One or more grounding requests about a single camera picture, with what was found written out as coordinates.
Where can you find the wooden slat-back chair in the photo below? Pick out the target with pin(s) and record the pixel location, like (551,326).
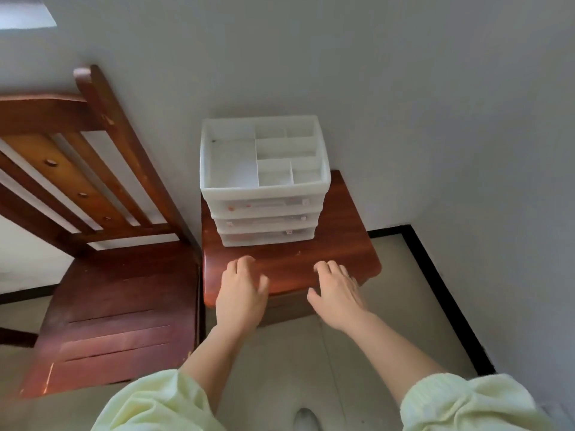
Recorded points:
(117,309)

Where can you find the window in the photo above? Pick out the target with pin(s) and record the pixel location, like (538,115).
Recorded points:
(22,13)

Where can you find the person's left forearm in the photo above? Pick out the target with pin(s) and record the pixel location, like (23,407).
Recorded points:
(216,368)

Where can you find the brown wooden cabinet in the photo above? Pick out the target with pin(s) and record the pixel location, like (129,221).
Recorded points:
(341,238)

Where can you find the white plastic drawer organizer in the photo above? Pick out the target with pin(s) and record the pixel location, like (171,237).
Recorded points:
(229,161)

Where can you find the person's right forearm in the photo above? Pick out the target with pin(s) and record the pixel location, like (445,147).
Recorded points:
(395,354)

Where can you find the person's left hand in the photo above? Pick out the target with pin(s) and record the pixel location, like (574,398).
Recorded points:
(242,299)

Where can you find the dark wooden chair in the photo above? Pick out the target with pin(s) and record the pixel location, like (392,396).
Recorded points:
(13,336)

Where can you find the person's right hand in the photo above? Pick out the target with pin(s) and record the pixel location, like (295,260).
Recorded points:
(337,299)

